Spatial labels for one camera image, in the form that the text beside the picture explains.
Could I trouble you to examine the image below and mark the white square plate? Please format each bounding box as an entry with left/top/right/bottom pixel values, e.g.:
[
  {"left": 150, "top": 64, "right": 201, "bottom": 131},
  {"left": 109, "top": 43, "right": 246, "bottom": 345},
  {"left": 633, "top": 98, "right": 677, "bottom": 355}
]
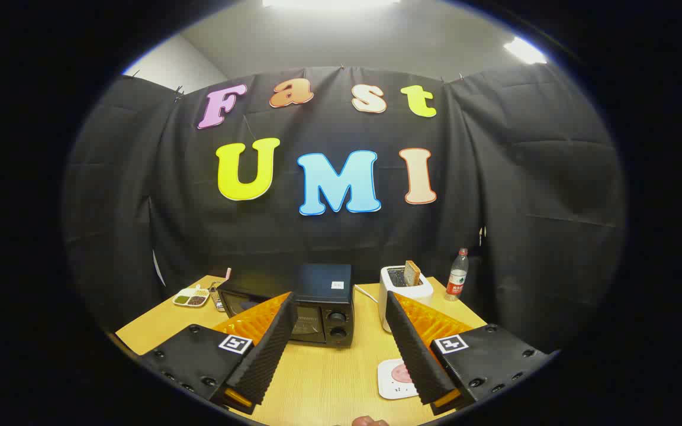
[{"left": 377, "top": 357, "right": 419, "bottom": 401}]

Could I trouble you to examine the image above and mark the black toaster oven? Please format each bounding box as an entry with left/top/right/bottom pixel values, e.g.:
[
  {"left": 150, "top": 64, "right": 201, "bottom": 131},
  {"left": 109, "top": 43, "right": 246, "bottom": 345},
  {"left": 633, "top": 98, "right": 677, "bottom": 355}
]
[{"left": 217, "top": 263, "right": 355, "bottom": 347}]

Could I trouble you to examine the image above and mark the white pop-up toaster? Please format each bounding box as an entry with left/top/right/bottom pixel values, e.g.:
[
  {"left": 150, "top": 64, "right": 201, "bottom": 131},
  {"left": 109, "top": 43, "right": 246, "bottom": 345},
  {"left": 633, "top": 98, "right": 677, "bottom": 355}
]
[{"left": 379, "top": 265, "right": 434, "bottom": 334}]

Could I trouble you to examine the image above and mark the small ceiling light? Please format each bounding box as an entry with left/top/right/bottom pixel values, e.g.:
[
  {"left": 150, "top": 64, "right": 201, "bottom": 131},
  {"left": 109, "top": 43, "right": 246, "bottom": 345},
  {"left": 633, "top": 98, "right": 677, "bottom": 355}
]
[{"left": 502, "top": 37, "right": 549, "bottom": 66}]

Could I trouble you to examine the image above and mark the long ceiling light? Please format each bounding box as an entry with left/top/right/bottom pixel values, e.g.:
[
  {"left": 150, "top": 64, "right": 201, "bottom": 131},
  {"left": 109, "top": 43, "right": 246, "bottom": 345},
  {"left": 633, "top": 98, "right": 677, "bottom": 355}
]
[{"left": 261, "top": 0, "right": 401, "bottom": 9}]

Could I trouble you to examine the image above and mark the white divided dish of beans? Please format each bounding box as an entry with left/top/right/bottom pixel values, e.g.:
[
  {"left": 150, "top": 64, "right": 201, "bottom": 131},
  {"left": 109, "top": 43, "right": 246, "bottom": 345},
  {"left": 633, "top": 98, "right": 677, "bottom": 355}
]
[{"left": 172, "top": 286, "right": 210, "bottom": 308}]

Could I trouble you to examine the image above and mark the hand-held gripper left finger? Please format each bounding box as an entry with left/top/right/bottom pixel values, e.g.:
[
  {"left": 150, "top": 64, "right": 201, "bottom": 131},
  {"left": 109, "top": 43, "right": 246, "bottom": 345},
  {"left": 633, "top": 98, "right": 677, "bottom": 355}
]
[{"left": 140, "top": 291, "right": 298, "bottom": 415}]

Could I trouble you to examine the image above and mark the clear red label water bottle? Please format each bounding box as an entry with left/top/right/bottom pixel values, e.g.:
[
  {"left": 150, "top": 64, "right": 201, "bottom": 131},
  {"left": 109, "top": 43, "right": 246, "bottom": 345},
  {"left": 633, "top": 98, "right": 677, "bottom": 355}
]
[{"left": 445, "top": 248, "right": 469, "bottom": 302}]

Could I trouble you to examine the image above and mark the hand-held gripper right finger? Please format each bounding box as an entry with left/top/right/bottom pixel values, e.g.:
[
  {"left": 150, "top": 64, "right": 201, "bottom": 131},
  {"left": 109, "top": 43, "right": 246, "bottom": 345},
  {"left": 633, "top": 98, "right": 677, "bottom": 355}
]
[{"left": 385, "top": 291, "right": 555, "bottom": 416}]

